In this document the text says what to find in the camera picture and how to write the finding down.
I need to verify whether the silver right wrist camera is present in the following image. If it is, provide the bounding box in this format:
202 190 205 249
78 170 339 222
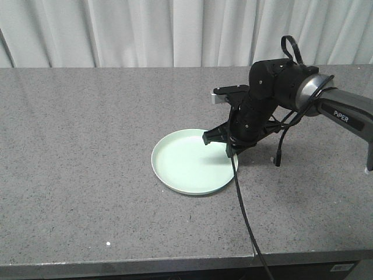
210 85 250 105

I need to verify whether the black right camera cable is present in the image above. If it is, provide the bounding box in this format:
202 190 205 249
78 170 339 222
228 110 276 280

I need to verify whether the grey kitchen island cabinet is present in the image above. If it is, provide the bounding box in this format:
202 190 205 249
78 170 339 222
1 255 372 279

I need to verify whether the light green round plate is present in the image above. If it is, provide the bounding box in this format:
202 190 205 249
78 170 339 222
151 128 234 196

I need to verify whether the white pleated curtain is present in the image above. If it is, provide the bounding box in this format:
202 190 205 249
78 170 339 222
1 1 372 68

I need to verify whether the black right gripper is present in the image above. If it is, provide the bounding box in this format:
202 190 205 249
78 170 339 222
202 88 279 158

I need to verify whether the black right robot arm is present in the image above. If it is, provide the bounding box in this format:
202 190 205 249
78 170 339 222
203 59 372 172

